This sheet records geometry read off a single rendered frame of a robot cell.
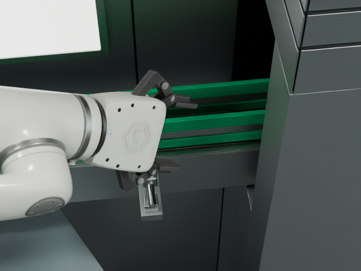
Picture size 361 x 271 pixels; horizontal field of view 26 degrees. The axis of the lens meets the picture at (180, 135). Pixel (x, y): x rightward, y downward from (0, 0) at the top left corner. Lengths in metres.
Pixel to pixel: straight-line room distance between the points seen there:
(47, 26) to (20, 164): 0.59
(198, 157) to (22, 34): 0.40
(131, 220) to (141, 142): 1.05
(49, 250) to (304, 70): 0.85
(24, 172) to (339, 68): 0.46
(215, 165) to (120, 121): 0.55
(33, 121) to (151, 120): 0.18
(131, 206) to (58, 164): 1.12
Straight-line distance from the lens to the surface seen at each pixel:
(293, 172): 1.28
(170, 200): 2.00
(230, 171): 1.54
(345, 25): 1.03
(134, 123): 1.01
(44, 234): 1.76
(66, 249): 1.73
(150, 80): 1.03
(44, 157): 0.90
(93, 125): 0.96
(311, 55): 1.06
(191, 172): 1.53
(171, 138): 1.46
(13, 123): 0.90
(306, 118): 1.16
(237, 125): 1.45
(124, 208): 2.01
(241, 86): 1.48
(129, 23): 1.49
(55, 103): 0.94
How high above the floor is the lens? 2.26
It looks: 53 degrees down
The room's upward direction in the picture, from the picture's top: straight up
